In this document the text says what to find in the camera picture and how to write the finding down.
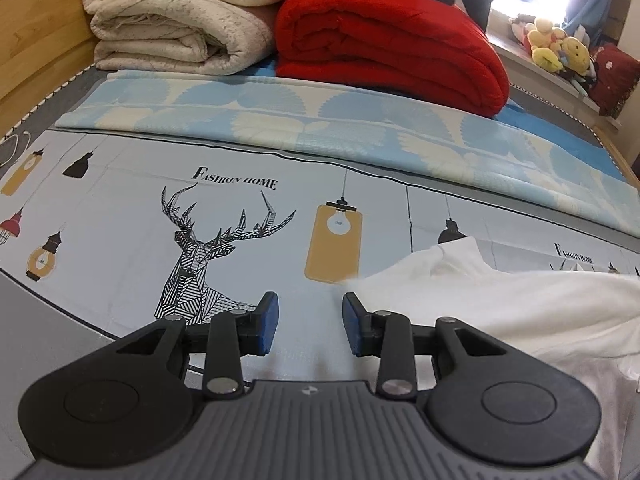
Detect yellow round plush toy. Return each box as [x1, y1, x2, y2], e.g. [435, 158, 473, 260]
[559, 37, 592, 73]

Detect cream folded blanket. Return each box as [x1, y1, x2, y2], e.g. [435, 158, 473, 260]
[81, 0, 296, 77]

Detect wooden bed side rail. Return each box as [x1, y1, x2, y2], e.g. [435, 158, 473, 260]
[592, 125, 640, 186]

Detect grey bed sheet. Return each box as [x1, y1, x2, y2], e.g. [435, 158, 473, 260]
[0, 62, 640, 461]

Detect light blue patterned mat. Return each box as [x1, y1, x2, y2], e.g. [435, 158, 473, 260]
[54, 69, 640, 238]

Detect dark red cushion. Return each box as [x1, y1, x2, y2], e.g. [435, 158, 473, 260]
[587, 44, 640, 117]

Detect wooden headboard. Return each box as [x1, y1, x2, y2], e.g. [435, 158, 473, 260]
[0, 0, 108, 138]

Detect white t-shirt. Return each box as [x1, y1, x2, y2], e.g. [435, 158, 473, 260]
[345, 237, 640, 476]

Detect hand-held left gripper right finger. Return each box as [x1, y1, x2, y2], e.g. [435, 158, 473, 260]
[342, 292, 506, 400]

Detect red folded blanket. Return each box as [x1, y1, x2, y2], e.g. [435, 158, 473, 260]
[275, 0, 510, 118]

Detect printed deer and lamp sheet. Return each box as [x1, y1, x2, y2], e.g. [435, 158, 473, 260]
[0, 127, 640, 341]

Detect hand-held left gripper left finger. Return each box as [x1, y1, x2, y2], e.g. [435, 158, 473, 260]
[115, 291, 280, 396]

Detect yellow plush toys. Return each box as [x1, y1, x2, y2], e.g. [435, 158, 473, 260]
[487, 7, 608, 126]

